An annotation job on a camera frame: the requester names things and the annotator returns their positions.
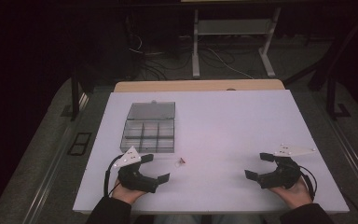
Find white floor cable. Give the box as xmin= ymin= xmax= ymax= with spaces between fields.
xmin=205 ymin=46 xmax=255 ymax=80

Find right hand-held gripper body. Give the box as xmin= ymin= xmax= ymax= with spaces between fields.
xmin=256 ymin=143 xmax=318 ymax=190

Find person's right hand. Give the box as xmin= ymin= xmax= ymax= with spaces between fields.
xmin=268 ymin=176 xmax=313 ymax=210

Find wooden table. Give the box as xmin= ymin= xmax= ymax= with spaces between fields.
xmin=114 ymin=78 xmax=286 ymax=93

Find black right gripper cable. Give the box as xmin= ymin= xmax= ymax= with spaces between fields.
xmin=297 ymin=164 xmax=319 ymax=202

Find clear plastic compartment box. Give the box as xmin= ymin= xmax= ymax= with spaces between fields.
xmin=119 ymin=99 xmax=177 ymax=154

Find person's left hand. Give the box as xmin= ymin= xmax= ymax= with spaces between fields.
xmin=110 ymin=178 xmax=147 ymax=206

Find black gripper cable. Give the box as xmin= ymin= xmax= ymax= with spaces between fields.
xmin=103 ymin=154 xmax=125 ymax=198
xmin=297 ymin=164 xmax=319 ymax=202

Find black metal stand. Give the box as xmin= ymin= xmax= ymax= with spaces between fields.
xmin=325 ymin=74 xmax=352 ymax=121
xmin=70 ymin=66 xmax=90 ymax=122

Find black floor cables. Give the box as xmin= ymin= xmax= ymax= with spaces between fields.
xmin=127 ymin=34 xmax=197 ymax=81

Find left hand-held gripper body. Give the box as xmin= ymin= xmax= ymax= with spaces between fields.
xmin=113 ymin=146 xmax=160 ymax=194

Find white metal desk frame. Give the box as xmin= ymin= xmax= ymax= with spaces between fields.
xmin=191 ymin=7 xmax=282 ymax=79

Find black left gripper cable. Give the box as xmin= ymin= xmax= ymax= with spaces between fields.
xmin=103 ymin=154 xmax=125 ymax=198

